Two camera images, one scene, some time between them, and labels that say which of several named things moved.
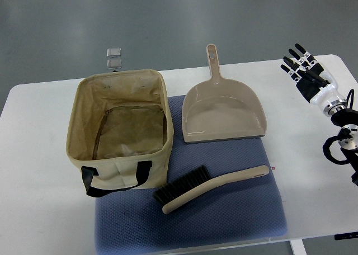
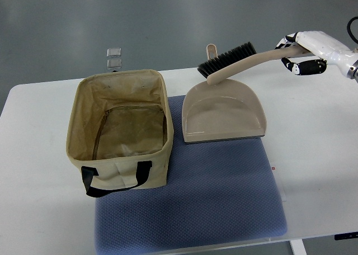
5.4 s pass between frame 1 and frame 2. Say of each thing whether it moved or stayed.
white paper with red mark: stayed
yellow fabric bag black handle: stayed
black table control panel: stayed
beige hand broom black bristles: moved
